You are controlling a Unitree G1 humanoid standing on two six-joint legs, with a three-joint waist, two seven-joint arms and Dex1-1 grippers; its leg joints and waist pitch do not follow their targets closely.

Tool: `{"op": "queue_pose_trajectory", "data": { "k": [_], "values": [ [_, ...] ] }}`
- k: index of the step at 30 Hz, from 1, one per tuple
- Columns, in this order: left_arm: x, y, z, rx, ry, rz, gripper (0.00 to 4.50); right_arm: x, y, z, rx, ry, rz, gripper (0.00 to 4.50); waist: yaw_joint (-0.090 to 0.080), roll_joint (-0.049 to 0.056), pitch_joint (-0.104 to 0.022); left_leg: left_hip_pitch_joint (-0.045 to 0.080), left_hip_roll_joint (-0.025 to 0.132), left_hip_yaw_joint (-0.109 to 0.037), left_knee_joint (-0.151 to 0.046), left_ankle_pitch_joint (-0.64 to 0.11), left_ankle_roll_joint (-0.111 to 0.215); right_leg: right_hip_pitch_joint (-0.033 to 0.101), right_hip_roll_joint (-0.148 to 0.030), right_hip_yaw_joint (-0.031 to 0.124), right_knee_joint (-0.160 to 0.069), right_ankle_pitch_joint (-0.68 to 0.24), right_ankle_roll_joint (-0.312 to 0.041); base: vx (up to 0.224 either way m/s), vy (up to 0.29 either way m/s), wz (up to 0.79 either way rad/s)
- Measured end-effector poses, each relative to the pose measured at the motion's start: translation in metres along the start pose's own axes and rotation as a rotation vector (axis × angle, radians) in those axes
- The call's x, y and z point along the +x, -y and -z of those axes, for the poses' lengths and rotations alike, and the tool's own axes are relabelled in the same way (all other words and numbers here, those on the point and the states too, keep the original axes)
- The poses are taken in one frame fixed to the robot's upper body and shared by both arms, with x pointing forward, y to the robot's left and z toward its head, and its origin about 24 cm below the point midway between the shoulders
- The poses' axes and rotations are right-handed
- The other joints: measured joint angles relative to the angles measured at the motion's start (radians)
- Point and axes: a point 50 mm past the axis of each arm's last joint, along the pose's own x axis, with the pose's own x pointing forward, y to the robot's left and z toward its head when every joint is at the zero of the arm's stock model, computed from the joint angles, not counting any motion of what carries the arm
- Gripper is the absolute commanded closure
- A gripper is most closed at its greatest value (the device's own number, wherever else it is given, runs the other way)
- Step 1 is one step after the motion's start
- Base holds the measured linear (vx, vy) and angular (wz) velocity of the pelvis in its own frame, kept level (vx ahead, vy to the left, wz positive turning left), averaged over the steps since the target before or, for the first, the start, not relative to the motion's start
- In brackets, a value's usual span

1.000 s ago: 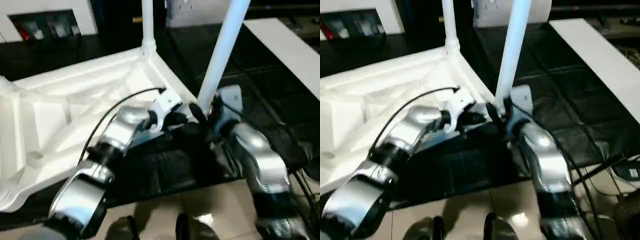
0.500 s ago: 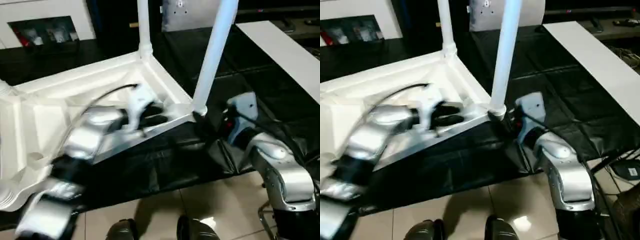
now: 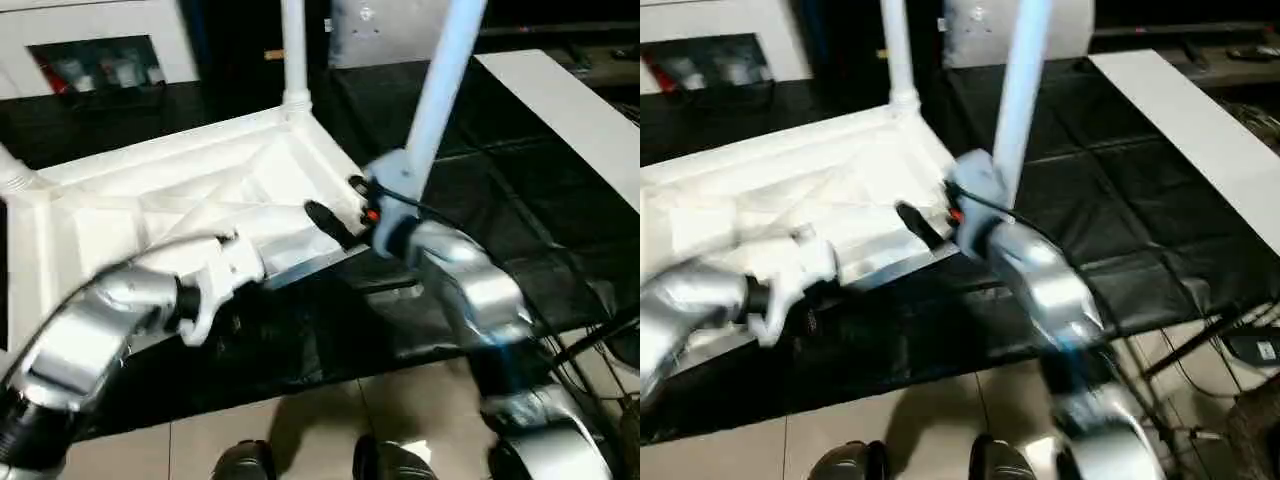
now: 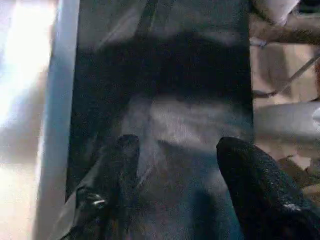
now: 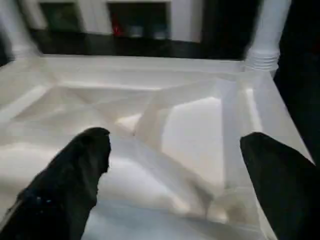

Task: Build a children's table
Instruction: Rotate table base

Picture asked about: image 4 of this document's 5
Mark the chrome metal floor frame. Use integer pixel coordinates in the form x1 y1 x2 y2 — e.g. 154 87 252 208
252 53 320 99

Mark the black table mat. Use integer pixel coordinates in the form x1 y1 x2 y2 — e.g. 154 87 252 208
65 0 256 240

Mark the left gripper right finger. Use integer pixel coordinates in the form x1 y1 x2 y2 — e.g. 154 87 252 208
216 136 320 240

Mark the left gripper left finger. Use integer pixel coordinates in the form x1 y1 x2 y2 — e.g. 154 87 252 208
62 134 141 240

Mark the white plastic table top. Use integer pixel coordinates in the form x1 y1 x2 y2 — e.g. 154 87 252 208
0 0 81 240

